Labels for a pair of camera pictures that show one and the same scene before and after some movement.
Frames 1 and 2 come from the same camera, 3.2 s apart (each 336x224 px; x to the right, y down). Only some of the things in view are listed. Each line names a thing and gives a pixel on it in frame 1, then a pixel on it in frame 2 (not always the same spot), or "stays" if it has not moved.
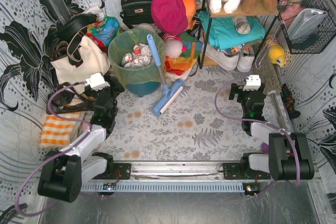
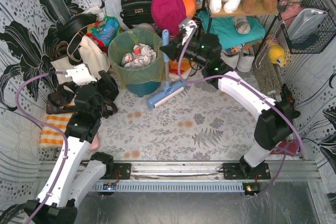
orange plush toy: x=190 y=3 stays
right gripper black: x=234 y=91 to x=178 y=46
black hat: x=67 y=27 stays
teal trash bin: x=142 y=88 stays
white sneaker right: x=246 y=59 stays
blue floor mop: x=170 y=92 to x=170 y=87
